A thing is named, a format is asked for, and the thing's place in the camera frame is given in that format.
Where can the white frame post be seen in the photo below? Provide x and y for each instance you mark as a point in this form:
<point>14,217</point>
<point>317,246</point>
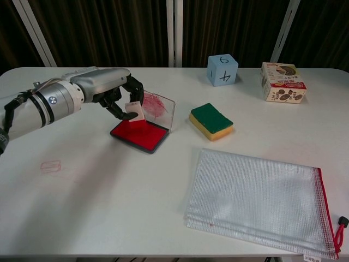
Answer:
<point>285,30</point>
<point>35,32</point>
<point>174,32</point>

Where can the white red stamp block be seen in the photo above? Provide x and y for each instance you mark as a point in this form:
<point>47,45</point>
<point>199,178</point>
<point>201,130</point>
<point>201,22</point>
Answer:
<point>139,109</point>

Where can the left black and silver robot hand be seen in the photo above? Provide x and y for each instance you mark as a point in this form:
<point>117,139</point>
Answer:
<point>103,82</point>

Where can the printed snack box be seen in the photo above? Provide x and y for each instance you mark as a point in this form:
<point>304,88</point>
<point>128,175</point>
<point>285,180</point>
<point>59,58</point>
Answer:
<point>283,84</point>

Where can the light blue numbered cube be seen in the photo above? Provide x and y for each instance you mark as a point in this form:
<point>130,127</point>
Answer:
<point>222,73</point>

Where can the red ink pad with clear lid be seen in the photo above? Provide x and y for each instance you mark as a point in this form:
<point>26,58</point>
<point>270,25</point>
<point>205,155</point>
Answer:
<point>139,136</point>

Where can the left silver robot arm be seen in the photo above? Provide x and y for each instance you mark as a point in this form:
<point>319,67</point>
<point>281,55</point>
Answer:
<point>30,114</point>

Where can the dark pleated curtain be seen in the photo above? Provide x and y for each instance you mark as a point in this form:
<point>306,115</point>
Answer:
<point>109,30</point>

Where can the white mesh zip pouch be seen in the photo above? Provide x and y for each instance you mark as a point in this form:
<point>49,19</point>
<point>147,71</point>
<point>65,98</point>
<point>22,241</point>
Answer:
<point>253,199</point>

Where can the green and yellow sponge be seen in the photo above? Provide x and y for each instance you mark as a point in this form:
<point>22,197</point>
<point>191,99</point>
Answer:
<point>211,120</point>

